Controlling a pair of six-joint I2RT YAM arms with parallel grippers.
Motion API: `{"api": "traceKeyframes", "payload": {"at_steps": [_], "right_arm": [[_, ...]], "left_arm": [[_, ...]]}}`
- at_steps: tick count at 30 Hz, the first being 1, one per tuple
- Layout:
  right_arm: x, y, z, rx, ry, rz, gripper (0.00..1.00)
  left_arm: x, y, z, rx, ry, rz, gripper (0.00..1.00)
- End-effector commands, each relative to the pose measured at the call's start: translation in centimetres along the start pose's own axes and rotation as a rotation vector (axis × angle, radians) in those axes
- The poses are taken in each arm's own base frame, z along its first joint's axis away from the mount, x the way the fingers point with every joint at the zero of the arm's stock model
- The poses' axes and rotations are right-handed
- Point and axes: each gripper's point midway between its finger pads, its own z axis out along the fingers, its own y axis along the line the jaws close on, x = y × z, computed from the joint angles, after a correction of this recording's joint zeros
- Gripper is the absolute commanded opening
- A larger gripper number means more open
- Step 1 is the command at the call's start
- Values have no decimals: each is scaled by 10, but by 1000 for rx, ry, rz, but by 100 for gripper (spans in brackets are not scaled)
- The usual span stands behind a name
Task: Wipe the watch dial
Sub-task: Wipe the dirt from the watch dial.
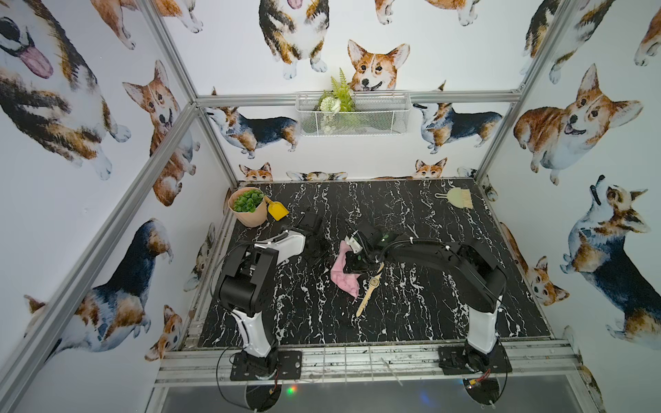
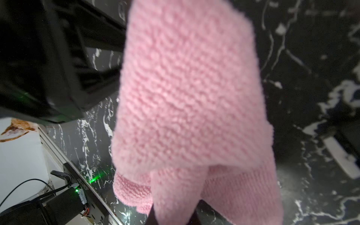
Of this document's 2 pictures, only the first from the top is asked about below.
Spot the pink cloth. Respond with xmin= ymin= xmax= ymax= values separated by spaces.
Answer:
xmin=330 ymin=241 xmax=361 ymax=299

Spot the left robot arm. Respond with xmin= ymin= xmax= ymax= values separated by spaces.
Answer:
xmin=213 ymin=210 xmax=325 ymax=361

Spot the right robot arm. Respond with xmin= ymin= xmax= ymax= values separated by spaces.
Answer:
xmin=336 ymin=223 xmax=507 ymax=371

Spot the yellow toy shovel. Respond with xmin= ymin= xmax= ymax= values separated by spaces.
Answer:
xmin=264 ymin=196 xmax=289 ymax=221

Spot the terracotta pot green plant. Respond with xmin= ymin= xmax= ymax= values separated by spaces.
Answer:
xmin=227 ymin=187 xmax=268 ymax=228

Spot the beige hand brush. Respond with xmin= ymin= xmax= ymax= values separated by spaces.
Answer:
xmin=435 ymin=188 xmax=473 ymax=209

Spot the green fern white flower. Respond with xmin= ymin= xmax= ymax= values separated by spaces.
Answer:
xmin=315 ymin=69 xmax=356 ymax=134

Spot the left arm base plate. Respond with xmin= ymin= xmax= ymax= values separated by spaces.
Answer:
xmin=230 ymin=349 xmax=303 ymax=381

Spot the white wire wall basket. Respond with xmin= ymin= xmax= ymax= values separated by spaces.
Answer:
xmin=295 ymin=91 xmax=412 ymax=137

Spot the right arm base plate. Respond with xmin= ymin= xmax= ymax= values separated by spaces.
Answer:
xmin=437 ymin=343 xmax=512 ymax=375

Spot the aluminium front rail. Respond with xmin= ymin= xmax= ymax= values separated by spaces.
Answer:
xmin=154 ymin=340 xmax=579 ymax=387

